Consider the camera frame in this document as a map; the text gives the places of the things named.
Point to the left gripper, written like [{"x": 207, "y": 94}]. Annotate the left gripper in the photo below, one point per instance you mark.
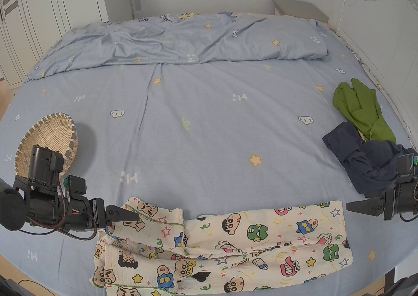
[{"x": 81, "y": 214}]

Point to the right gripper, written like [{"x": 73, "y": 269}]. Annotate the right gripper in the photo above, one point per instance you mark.
[{"x": 403, "y": 198}]

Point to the cream printed pyjama top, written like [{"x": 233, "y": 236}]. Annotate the cream printed pyjama top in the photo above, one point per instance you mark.
[{"x": 261, "y": 249}]

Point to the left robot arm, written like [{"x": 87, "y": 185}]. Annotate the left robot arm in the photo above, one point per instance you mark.
[{"x": 42, "y": 164}]

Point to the dark blue garment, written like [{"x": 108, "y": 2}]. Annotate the dark blue garment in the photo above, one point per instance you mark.
[{"x": 365, "y": 164}]

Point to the round woven basket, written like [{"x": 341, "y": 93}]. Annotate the round woven basket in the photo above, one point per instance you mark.
[{"x": 49, "y": 134}]

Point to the bed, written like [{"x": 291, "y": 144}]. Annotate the bed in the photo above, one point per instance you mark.
[{"x": 209, "y": 144}]

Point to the green shorts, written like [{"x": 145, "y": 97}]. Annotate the green shorts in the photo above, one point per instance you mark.
[{"x": 362, "y": 108}]

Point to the pale blue quilt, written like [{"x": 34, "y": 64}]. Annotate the pale blue quilt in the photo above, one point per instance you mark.
[{"x": 196, "y": 40}]

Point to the grey bedside table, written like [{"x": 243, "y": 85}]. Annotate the grey bedside table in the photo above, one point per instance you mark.
[{"x": 294, "y": 7}]

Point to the white wardrobe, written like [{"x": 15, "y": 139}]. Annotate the white wardrobe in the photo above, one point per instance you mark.
[{"x": 32, "y": 11}]

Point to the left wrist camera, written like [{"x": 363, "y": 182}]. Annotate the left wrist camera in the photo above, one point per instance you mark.
[{"x": 76, "y": 188}]

